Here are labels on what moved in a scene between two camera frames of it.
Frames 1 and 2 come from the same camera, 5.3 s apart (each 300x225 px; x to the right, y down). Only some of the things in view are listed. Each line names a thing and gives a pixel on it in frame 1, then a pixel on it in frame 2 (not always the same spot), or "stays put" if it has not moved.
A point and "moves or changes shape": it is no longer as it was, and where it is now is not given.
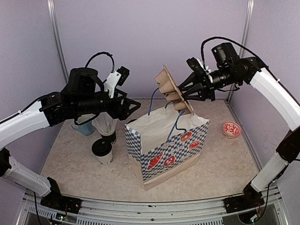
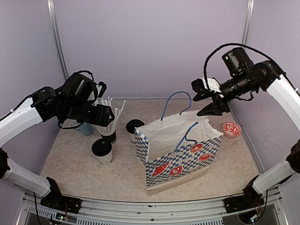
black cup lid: x=101 y=147 stays put
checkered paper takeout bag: x=164 y=144 moves or changes shape
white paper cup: x=105 y=160 stays put
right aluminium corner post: x=245 y=32 stays put
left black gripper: x=123 y=113 to x=101 y=118
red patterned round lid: x=231 y=129 stays put
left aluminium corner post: x=52 y=12 stays put
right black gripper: x=206 y=89 to x=216 y=108
